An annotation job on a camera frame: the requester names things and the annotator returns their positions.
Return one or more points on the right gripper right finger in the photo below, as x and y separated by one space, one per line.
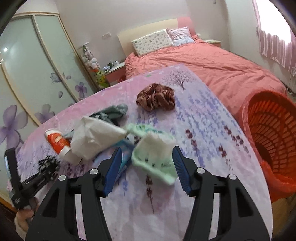
239 218

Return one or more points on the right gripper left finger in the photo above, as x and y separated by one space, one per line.
71 199

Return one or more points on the black white checkered cloth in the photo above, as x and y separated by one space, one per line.
49 166

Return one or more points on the red white paper cup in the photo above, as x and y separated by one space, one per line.
61 146

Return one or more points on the white plastic bag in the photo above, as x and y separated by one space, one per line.
92 136

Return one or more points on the light green face towel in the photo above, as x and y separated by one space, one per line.
153 152

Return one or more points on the person's left hand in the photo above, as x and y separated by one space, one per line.
21 219

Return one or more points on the orange plastic basket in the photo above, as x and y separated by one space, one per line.
268 120

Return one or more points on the dark green towel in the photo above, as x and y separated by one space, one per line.
112 114

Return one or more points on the floral glass wardrobe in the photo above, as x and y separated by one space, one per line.
41 75

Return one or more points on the pink floral bed sheet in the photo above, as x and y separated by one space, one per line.
141 208

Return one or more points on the coral pink duvet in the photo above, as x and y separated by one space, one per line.
228 75

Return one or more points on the hanging plush toy rack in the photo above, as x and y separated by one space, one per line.
93 67

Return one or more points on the brown plaid scrunchie cloth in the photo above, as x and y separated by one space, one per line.
156 96

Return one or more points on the pink bedside table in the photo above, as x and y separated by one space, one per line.
116 74

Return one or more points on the pink curtain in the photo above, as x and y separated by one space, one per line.
276 39

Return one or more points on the far bedside table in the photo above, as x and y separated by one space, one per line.
216 43

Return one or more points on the cream pink headboard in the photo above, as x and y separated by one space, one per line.
126 37

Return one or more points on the pink striped pillow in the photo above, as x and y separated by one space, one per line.
180 36

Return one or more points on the white floral pillow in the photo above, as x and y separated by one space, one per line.
152 42

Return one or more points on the wall power outlet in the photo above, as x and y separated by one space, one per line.
106 35

